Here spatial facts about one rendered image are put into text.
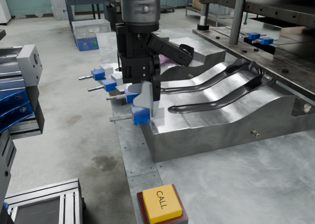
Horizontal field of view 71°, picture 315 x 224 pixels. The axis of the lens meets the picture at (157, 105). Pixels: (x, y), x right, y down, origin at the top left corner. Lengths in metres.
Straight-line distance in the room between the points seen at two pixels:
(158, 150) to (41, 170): 1.36
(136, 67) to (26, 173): 1.49
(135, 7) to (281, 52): 1.04
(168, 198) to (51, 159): 1.49
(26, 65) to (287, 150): 0.75
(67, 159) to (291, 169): 1.52
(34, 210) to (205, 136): 0.99
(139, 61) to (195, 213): 0.32
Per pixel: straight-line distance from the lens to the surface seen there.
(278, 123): 0.68
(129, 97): 0.63
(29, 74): 0.75
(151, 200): 0.45
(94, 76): 0.87
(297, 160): 0.66
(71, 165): 1.76
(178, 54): 0.49
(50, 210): 1.29
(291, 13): 1.28
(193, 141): 0.55
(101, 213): 1.46
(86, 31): 4.11
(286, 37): 1.34
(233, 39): 1.57
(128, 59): 0.45
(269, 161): 0.62
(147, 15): 0.44
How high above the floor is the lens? 1.20
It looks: 31 degrees down
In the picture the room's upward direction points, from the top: straight up
